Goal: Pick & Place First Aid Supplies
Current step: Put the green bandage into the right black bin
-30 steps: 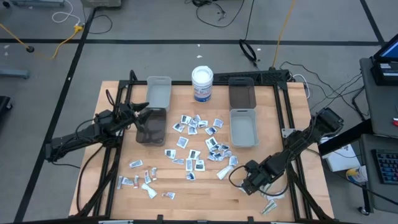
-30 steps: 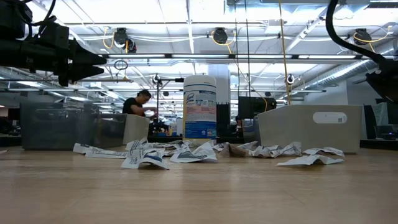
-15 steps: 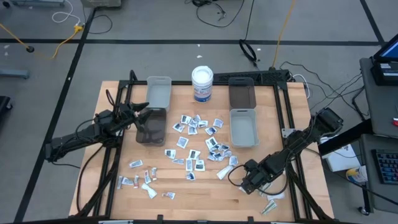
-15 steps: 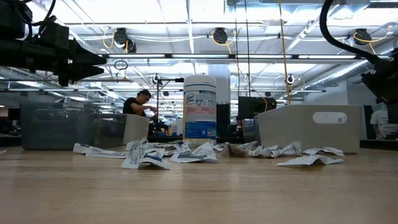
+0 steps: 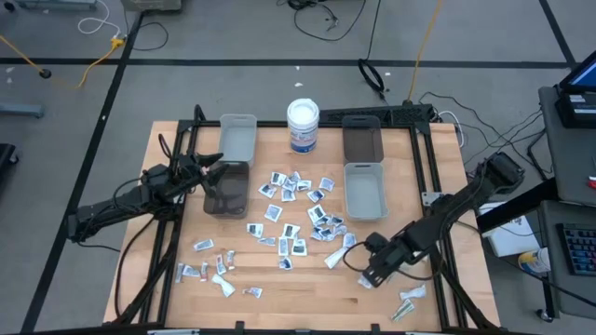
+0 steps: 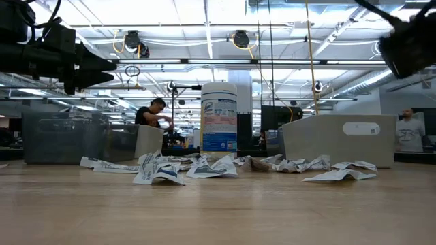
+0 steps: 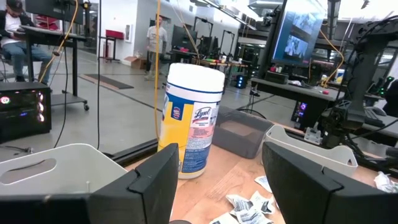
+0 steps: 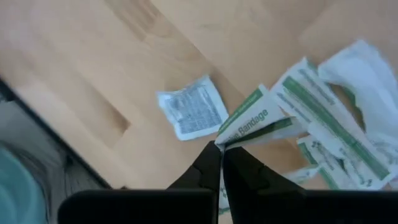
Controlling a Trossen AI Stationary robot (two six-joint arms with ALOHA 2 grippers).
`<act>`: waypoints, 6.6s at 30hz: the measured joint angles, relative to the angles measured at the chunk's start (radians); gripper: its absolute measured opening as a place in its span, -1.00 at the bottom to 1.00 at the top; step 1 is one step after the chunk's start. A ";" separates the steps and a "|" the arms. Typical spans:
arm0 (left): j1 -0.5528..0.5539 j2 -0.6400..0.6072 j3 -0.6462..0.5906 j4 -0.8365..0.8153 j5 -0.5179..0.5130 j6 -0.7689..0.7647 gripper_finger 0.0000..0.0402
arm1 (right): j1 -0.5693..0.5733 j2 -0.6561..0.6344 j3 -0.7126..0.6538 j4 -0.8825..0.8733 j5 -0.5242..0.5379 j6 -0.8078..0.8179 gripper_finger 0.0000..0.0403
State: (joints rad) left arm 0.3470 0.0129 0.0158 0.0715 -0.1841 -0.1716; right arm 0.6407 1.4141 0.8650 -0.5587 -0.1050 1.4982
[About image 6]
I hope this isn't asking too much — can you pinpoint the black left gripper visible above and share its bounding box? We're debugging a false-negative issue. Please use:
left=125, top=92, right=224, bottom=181
left=25, top=42, right=118, bottom=96

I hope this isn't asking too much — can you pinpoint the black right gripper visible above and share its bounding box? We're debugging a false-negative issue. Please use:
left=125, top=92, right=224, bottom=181
left=379, top=5, right=436, bottom=79

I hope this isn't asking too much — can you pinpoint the light grey plastic bin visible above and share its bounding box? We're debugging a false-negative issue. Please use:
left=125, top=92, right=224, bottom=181
left=134, top=124, right=166, bottom=159
left=281, top=114, right=398, bottom=169

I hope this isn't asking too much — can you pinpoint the person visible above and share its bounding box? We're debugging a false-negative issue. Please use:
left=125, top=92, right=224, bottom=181
left=134, top=97, right=175, bottom=132
left=395, top=108, right=426, bottom=153

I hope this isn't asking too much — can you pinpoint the dark translucent plastic bin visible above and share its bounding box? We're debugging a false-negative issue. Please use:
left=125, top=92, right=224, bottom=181
left=264, top=128, right=286, bottom=158
left=22, top=111, right=140, bottom=165

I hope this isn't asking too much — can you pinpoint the black tripod stand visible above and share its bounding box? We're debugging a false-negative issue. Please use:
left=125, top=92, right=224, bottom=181
left=170, top=84, right=203, bottom=137

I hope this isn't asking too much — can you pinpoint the white packet black print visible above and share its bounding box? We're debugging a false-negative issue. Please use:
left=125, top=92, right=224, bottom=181
left=79, top=156, right=141, bottom=175
left=137, top=150, right=165, bottom=171

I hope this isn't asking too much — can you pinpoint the white disinfecting wipes canister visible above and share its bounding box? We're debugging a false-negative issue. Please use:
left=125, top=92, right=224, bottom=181
left=200, top=81, right=238, bottom=158

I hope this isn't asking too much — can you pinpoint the white building column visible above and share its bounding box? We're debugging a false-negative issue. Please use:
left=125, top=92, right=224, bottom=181
left=227, top=69, right=253, bottom=115

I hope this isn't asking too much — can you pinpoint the black monitor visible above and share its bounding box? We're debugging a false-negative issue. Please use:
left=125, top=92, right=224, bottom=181
left=260, top=105, right=304, bottom=131

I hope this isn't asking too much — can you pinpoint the black upright panel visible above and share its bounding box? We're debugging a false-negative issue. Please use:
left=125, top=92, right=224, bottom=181
left=236, top=113, right=253, bottom=151

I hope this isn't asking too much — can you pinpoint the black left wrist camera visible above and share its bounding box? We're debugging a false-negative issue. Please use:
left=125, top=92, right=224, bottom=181
left=42, top=23, right=77, bottom=46

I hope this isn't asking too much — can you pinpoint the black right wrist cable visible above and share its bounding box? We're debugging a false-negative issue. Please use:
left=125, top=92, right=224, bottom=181
left=354, top=0, right=407, bottom=25

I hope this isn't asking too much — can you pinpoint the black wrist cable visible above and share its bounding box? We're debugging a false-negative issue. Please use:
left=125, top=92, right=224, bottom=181
left=20, top=0, right=64, bottom=30
left=354, top=0, right=407, bottom=25

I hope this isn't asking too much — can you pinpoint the black ceiling cord reel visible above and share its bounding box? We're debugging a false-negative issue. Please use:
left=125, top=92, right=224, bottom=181
left=123, top=29, right=151, bottom=59
left=232, top=29, right=251, bottom=50

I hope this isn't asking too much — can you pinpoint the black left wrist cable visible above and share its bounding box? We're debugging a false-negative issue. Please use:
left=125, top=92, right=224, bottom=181
left=20, top=0, right=64, bottom=30

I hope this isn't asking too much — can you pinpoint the yellow hanging cable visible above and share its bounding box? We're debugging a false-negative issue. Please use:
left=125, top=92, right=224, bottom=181
left=304, top=0, right=320, bottom=116

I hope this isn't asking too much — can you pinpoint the black hanging cable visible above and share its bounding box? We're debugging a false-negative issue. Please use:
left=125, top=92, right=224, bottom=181
left=267, top=0, right=276, bottom=108

